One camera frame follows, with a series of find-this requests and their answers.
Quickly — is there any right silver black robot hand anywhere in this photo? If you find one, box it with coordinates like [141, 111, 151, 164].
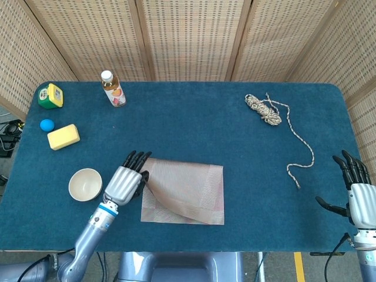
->
[315, 149, 376, 227]

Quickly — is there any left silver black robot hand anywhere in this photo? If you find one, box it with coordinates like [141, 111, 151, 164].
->
[102, 150, 153, 206]

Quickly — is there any beige bowl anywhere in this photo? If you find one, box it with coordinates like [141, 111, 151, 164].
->
[68, 167, 103, 202]

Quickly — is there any brown woven placemat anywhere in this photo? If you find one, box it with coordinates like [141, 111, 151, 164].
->
[140, 157, 226, 226]

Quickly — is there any yellow sponge block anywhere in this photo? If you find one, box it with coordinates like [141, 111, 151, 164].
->
[47, 123, 81, 151]

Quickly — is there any orange juice bottle white cap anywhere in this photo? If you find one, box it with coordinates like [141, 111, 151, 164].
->
[100, 70, 127, 108]

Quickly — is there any blue felt table cover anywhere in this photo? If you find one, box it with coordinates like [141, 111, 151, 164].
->
[0, 81, 368, 253]

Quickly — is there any grey-blue robot torso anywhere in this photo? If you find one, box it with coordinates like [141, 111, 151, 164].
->
[113, 251, 244, 282]

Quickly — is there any green box with yellow lid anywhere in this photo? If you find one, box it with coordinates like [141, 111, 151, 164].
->
[38, 83, 65, 110]

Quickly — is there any white table leg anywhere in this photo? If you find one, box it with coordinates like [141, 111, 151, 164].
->
[257, 251, 266, 282]

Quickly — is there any black floor equipment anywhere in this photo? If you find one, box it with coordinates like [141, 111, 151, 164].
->
[0, 119, 26, 158]

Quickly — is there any woven bamboo folding screen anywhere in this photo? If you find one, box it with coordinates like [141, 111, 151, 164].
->
[0, 0, 376, 183]

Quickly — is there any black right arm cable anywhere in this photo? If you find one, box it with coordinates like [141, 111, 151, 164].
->
[324, 231, 353, 282]

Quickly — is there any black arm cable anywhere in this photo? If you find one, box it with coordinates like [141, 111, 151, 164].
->
[16, 248, 76, 282]
[324, 231, 353, 282]

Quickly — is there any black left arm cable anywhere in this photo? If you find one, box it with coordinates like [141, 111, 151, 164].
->
[16, 248, 76, 282]

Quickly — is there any beige speckled rope bundle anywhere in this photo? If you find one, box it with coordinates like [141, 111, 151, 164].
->
[244, 92, 315, 189]

